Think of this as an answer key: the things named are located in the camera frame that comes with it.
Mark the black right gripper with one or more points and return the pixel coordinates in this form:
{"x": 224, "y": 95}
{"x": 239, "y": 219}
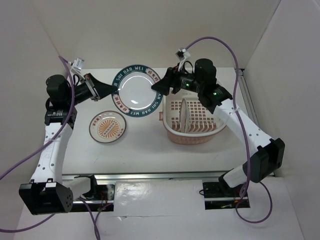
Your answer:
{"x": 170, "y": 80}

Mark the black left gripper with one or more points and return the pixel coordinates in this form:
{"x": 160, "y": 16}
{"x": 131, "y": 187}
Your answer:
{"x": 97, "y": 89}

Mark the green rimmed white plate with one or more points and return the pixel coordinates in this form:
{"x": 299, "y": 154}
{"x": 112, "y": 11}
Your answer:
{"x": 134, "y": 95}

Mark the plate with orange sunburst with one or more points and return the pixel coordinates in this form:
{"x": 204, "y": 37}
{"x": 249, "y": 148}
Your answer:
{"x": 107, "y": 127}

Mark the plate with red characters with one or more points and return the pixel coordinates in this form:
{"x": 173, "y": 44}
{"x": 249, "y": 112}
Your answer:
{"x": 184, "y": 116}

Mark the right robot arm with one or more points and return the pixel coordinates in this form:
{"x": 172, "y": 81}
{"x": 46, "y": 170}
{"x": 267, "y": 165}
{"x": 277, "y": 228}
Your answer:
{"x": 264, "y": 154}

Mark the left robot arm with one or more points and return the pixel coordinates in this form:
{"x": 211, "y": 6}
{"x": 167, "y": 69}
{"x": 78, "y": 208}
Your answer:
{"x": 46, "y": 193}

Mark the white and pink dish rack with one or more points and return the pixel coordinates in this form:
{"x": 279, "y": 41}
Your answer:
{"x": 203, "y": 124}

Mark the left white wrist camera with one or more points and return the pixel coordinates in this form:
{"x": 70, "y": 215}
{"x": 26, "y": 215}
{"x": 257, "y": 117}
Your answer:
{"x": 77, "y": 66}

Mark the aluminium rail right side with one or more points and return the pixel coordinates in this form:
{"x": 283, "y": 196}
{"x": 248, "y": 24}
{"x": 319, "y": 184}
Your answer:
{"x": 246, "y": 96}

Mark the aluminium rail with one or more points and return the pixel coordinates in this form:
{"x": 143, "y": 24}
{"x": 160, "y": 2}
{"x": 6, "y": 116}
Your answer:
{"x": 246, "y": 96}
{"x": 158, "y": 176}

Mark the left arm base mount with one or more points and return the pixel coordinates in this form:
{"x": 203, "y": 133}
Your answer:
{"x": 102, "y": 200}

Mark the aluminium rail front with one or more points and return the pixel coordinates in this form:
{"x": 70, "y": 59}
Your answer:
{"x": 158, "y": 176}

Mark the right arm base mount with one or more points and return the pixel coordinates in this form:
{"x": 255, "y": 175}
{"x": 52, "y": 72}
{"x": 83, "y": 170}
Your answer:
{"x": 218, "y": 198}

